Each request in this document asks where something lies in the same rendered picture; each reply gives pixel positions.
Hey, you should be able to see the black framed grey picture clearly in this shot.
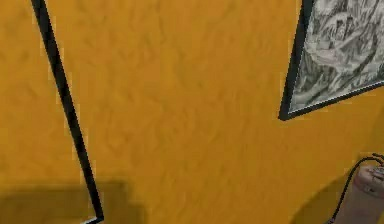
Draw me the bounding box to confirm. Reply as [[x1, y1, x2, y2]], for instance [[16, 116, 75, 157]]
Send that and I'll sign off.
[[278, 0, 384, 122]]

